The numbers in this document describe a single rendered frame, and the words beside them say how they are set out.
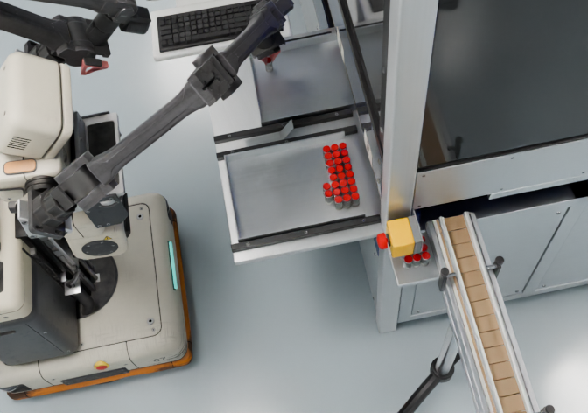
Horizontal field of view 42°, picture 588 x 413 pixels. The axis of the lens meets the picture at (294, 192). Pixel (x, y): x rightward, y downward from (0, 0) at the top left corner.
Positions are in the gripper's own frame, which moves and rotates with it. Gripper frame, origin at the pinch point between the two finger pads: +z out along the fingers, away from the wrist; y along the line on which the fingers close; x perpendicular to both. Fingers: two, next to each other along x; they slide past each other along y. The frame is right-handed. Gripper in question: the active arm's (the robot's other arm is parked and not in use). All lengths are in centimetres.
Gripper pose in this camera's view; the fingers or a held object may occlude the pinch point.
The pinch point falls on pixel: (268, 59)
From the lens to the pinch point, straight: 225.0
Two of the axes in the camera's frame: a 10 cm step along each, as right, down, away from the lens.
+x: -4.5, -7.8, 4.2
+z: 0.8, 4.4, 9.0
